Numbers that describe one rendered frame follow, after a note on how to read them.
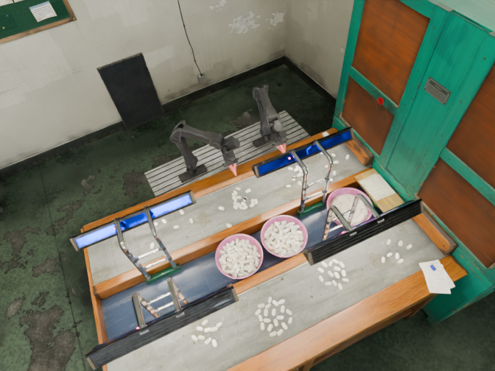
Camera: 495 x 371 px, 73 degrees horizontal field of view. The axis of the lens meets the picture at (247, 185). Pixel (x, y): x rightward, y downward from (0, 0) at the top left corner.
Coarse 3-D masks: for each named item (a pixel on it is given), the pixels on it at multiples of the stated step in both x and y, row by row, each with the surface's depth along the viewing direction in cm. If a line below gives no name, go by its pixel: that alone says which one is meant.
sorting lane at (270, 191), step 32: (320, 160) 224; (352, 160) 222; (224, 192) 214; (256, 192) 212; (288, 192) 210; (160, 224) 203; (192, 224) 201; (224, 224) 200; (96, 256) 193; (160, 256) 190
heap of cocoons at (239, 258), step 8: (240, 240) 194; (248, 240) 192; (224, 248) 190; (232, 248) 190; (240, 248) 189; (248, 248) 191; (256, 248) 189; (224, 256) 187; (232, 256) 187; (240, 256) 187; (248, 256) 186; (256, 256) 186; (224, 264) 185; (232, 264) 186; (240, 264) 184; (248, 264) 185; (256, 264) 183; (232, 272) 181; (240, 272) 183; (248, 272) 181
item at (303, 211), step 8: (320, 144) 181; (296, 160) 177; (328, 160) 177; (304, 168) 173; (328, 168) 180; (304, 176) 175; (328, 176) 185; (304, 184) 180; (312, 184) 185; (328, 184) 191; (304, 192) 186; (320, 192) 196; (304, 200) 193; (304, 208) 205; (312, 208) 205
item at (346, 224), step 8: (336, 208) 156; (352, 208) 171; (368, 208) 156; (328, 216) 166; (336, 216) 171; (352, 216) 177; (376, 216) 153; (328, 224) 171; (344, 224) 152; (328, 232) 180
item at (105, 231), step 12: (192, 192) 172; (156, 204) 167; (168, 204) 168; (180, 204) 170; (192, 204) 173; (132, 216) 164; (144, 216) 166; (156, 216) 168; (96, 228) 161; (108, 228) 163; (132, 228) 166; (72, 240) 159; (84, 240) 161; (96, 240) 162
